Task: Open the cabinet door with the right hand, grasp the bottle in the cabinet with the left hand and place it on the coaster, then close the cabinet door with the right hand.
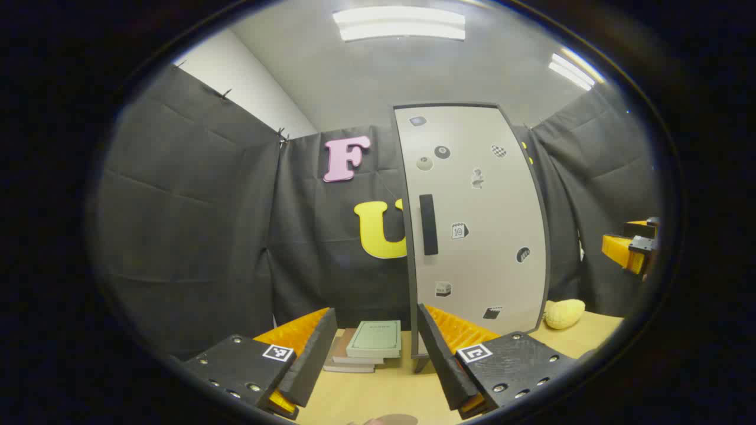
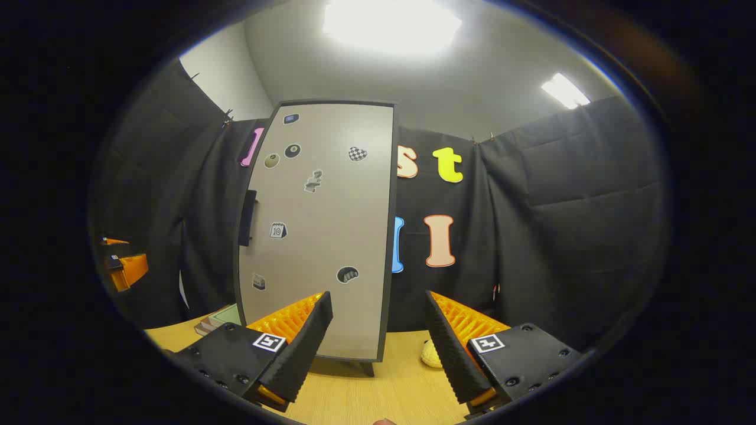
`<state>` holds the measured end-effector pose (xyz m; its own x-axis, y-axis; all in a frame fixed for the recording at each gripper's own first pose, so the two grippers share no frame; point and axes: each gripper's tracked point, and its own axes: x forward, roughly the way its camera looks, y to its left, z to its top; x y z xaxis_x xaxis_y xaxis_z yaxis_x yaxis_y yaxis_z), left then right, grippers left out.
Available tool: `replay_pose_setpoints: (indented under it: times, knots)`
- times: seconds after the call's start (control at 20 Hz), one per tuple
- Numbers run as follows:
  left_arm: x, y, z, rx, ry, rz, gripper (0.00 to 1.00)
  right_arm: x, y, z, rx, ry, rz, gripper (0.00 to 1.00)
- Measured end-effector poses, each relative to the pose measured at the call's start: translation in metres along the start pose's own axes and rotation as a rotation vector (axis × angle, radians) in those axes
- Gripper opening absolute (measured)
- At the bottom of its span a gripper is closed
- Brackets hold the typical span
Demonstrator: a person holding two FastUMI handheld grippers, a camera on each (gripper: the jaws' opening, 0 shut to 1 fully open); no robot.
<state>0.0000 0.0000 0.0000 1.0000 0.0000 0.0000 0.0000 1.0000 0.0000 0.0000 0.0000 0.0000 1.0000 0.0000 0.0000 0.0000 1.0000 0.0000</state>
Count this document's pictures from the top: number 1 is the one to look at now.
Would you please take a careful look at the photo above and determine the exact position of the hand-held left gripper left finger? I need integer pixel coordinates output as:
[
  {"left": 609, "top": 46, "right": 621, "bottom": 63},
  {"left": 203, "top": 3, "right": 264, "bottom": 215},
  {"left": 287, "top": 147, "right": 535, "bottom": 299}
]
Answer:
[{"left": 179, "top": 307, "right": 339, "bottom": 421}]

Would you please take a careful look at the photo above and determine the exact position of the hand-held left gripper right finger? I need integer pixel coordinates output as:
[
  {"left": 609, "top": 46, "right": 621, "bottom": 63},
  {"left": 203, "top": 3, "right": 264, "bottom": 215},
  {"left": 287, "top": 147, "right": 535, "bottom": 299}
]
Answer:
[{"left": 417, "top": 303, "right": 578, "bottom": 421}]

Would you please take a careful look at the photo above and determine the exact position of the grey cabinet door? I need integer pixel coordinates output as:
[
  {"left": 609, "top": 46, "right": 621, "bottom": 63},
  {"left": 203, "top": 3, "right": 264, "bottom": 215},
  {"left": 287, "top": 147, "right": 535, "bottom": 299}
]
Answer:
[{"left": 393, "top": 105, "right": 550, "bottom": 358}]

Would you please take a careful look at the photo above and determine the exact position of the black cabinet door handle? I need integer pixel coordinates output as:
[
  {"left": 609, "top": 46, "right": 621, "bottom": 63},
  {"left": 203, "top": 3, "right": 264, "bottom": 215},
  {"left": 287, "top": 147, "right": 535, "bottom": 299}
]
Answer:
[{"left": 419, "top": 194, "right": 439, "bottom": 256}]

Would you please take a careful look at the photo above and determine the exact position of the brown book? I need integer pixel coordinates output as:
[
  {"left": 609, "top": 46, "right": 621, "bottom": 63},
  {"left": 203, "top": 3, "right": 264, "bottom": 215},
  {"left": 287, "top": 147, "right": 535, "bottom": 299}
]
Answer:
[{"left": 331, "top": 329, "right": 384, "bottom": 365}]

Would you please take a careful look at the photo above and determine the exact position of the grey book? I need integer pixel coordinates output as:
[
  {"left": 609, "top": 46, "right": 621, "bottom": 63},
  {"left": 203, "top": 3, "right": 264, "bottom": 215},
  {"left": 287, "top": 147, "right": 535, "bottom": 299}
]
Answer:
[{"left": 323, "top": 336, "right": 376, "bottom": 374}]

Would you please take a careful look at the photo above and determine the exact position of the green notebook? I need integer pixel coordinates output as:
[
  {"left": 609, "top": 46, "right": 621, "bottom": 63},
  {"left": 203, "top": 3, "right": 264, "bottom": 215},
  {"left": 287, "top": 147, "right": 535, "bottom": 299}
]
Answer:
[{"left": 346, "top": 321, "right": 402, "bottom": 359}]

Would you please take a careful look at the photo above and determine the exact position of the yellow bread roll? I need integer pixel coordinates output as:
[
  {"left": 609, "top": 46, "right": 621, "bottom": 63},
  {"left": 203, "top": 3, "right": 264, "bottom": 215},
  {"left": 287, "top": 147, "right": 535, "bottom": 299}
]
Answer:
[{"left": 543, "top": 299, "right": 586, "bottom": 330}]

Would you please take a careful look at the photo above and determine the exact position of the small ceiling light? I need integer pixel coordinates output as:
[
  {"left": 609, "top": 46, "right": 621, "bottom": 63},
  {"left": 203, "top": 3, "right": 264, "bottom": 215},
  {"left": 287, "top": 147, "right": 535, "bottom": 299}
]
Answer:
[{"left": 548, "top": 52, "right": 604, "bottom": 91}]

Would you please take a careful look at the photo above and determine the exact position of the black backdrop cloth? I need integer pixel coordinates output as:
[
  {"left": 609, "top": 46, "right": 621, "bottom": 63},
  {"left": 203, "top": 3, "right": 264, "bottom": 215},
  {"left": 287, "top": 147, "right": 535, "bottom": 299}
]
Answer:
[{"left": 97, "top": 62, "right": 661, "bottom": 361}]

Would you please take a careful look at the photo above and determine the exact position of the large ceiling light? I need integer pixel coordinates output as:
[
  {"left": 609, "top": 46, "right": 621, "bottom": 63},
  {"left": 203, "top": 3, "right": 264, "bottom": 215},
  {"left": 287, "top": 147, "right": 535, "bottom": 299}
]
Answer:
[{"left": 333, "top": 6, "right": 466, "bottom": 42}]

